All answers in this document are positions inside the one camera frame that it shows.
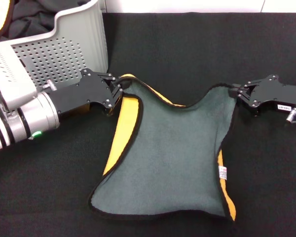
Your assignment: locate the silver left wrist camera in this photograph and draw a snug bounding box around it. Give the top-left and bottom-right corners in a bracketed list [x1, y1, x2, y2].
[0, 41, 37, 112]

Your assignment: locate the grey perforated plastic storage box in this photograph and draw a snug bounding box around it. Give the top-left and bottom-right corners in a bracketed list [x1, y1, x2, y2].
[0, 0, 109, 102]

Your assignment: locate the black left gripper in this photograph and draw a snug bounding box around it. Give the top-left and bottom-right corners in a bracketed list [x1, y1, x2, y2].
[50, 68, 126, 121]

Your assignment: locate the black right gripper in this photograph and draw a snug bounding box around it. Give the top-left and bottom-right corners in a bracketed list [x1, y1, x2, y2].
[228, 74, 296, 117]

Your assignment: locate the grey yellow towel black trim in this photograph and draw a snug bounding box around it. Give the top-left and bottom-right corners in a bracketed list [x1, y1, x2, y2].
[0, 0, 89, 45]
[87, 73, 239, 222]

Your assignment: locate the left gripper silver plug cable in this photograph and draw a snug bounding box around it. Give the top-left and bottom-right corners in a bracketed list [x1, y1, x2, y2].
[42, 79, 58, 91]

